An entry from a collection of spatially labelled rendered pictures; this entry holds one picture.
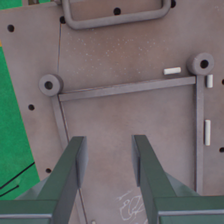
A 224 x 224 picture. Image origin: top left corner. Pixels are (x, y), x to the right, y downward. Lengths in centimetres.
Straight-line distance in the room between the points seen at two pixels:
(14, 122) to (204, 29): 195
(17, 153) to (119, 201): 187
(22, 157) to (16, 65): 190
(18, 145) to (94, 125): 185
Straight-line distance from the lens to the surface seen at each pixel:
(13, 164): 232
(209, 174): 47
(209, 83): 38
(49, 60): 35
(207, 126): 40
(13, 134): 214
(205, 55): 35
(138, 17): 33
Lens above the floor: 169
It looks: 75 degrees down
